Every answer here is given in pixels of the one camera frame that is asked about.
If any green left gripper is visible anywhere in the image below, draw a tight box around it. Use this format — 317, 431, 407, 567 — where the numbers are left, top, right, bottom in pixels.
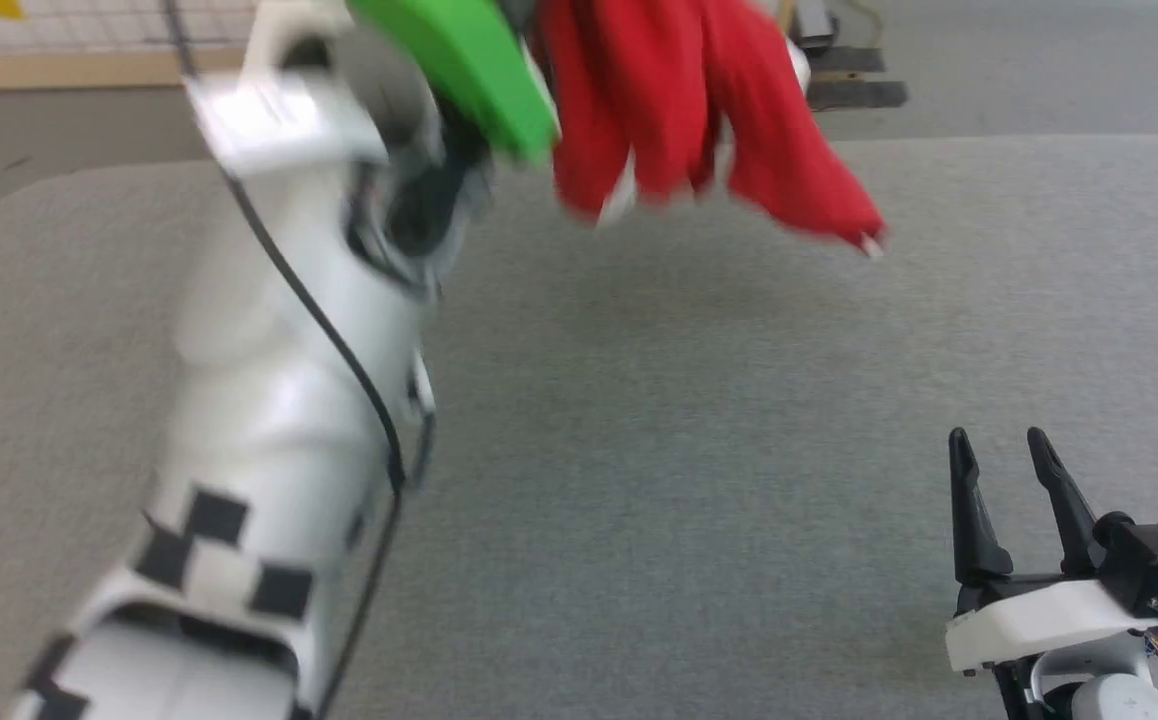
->
347, 0, 562, 167

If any red garment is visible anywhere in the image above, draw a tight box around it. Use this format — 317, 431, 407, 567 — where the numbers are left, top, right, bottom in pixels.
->
534, 0, 888, 259

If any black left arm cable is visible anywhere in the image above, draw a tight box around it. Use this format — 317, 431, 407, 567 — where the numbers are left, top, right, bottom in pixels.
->
161, 0, 408, 720

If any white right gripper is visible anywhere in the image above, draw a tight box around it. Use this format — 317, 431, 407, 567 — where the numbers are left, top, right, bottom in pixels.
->
944, 427, 1158, 674

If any grey metal floor box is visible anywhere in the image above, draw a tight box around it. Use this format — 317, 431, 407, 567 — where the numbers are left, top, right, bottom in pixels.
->
789, 0, 840, 51

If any black floor mat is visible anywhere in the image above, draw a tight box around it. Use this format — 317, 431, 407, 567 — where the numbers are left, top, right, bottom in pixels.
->
803, 44, 910, 112

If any wooden mesh fence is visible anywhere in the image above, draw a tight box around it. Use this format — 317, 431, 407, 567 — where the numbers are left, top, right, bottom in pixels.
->
0, 0, 260, 93

